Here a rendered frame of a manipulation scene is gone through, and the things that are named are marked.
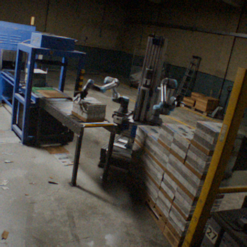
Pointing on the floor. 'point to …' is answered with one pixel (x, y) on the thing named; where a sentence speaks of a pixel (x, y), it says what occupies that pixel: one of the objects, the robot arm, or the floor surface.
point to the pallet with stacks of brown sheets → (201, 103)
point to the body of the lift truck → (226, 230)
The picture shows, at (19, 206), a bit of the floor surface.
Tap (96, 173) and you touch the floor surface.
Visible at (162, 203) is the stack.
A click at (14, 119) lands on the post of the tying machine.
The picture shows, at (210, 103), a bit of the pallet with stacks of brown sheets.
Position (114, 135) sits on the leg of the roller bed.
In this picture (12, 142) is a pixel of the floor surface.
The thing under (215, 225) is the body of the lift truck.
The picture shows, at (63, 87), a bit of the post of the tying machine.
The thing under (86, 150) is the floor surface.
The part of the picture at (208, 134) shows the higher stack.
